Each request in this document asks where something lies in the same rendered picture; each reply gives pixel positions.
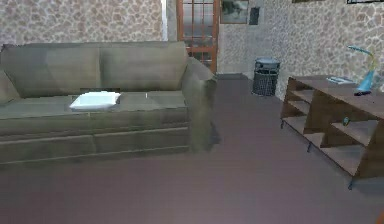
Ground brown framed glass door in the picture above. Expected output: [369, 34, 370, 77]
[176, 0, 221, 74]

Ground brown wooden shelf unit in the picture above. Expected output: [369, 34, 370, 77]
[279, 75, 384, 191]

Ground dark framed wall picture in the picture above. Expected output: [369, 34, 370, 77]
[219, 0, 250, 25]

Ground black framed wall picture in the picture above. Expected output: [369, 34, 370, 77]
[346, 0, 384, 5]

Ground black mesh waste bin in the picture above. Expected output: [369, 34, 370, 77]
[251, 57, 281, 98]

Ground pale flat book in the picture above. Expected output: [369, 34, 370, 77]
[326, 76, 356, 85]

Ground small black wall panel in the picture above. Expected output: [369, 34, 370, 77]
[248, 6, 261, 26]

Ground white flat box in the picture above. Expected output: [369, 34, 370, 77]
[68, 90, 122, 112]

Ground olive green sofa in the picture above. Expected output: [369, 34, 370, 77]
[0, 40, 222, 165]

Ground blue desk lamp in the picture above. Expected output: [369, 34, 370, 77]
[347, 45, 380, 97]

